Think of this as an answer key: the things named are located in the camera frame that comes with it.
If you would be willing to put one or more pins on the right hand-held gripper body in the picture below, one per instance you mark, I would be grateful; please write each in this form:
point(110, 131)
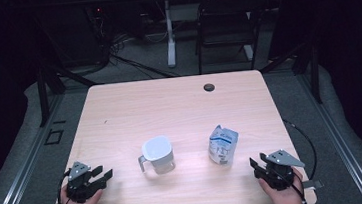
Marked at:
point(280, 159)

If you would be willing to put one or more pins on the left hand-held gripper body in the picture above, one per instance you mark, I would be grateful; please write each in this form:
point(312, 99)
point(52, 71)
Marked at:
point(80, 188)

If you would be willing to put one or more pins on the white and blue milk carton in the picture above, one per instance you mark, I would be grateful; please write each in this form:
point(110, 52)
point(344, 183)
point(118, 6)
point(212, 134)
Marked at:
point(223, 144)

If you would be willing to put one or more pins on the white lidded plastic jug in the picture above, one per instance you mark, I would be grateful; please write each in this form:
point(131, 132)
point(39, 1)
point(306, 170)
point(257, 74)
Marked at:
point(157, 151)

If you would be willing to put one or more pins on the person's right hand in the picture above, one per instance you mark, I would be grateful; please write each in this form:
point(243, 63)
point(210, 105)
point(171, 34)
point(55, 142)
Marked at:
point(287, 197)

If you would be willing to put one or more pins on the grey tape strip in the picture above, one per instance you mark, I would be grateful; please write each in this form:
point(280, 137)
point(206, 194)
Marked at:
point(314, 184)

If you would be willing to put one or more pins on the dark round table grommet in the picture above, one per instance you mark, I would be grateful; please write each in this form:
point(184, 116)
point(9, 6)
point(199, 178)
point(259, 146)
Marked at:
point(209, 87)

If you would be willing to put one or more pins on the black metal stand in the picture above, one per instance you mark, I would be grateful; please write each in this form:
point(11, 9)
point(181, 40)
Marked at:
point(315, 75)
point(43, 95)

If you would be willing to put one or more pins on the black folding chair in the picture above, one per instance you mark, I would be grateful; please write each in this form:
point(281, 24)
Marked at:
point(228, 27)

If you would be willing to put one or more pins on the black equipment cabinet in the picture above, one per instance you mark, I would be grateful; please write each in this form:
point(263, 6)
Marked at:
point(75, 35)

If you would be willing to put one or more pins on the white desk with metal legs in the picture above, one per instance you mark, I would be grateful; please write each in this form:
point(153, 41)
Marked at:
point(169, 32)

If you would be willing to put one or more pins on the aluminium floor rail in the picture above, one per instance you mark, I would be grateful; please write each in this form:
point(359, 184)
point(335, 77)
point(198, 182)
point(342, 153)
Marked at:
point(344, 146)
point(19, 178)

